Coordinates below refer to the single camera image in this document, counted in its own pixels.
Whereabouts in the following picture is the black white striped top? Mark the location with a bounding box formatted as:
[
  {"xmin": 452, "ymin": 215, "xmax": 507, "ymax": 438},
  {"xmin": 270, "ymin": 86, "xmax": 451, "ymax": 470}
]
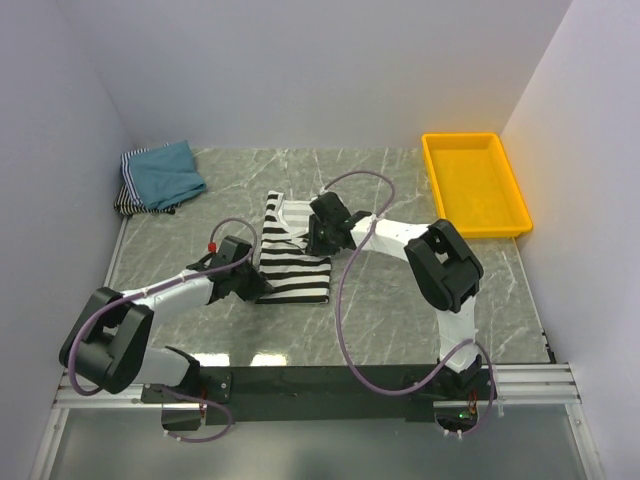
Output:
[{"xmin": 256, "ymin": 190, "xmax": 332, "ymax": 305}]

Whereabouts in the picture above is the teal blue tank top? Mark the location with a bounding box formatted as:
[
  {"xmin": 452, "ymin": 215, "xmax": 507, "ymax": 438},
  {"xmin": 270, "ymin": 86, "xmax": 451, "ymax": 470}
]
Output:
[{"xmin": 132, "ymin": 140, "xmax": 206, "ymax": 209}]

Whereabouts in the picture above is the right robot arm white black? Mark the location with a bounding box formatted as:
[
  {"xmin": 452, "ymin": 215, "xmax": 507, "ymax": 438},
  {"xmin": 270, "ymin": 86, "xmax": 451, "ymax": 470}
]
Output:
[{"xmin": 307, "ymin": 192, "xmax": 488, "ymax": 399}]

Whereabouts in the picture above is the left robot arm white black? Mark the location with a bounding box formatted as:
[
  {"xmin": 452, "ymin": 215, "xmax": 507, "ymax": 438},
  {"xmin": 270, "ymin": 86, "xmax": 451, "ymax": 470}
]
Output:
[{"xmin": 59, "ymin": 236, "xmax": 272, "ymax": 402}]

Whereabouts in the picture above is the dark striped folded top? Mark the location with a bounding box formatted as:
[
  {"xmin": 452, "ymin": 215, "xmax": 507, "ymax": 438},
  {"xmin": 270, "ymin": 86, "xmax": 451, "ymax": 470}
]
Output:
[{"xmin": 113, "ymin": 184, "xmax": 181, "ymax": 217}]

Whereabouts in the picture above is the yellow plastic tray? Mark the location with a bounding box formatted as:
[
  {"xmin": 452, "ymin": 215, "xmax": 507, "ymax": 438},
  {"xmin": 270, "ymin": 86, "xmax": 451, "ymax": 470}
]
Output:
[{"xmin": 422, "ymin": 132, "xmax": 533, "ymax": 239}]

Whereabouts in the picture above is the blue white striped folded top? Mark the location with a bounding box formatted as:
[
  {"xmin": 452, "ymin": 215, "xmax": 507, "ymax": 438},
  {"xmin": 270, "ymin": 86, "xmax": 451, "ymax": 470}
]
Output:
[{"xmin": 120, "ymin": 148, "xmax": 149, "ymax": 206}]

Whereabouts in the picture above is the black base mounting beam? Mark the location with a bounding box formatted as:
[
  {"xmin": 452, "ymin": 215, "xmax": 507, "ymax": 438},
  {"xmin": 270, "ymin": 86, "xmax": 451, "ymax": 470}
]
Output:
[{"xmin": 141, "ymin": 365, "xmax": 496, "ymax": 431}]

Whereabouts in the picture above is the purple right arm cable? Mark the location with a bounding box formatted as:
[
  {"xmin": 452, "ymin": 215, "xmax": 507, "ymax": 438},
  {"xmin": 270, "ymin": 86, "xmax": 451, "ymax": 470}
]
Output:
[{"xmin": 320, "ymin": 170, "xmax": 501, "ymax": 441}]

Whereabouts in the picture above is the aluminium extrusion rail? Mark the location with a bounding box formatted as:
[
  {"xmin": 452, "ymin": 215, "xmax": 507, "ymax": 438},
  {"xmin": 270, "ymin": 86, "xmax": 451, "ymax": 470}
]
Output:
[{"xmin": 53, "ymin": 364, "xmax": 581, "ymax": 409}]

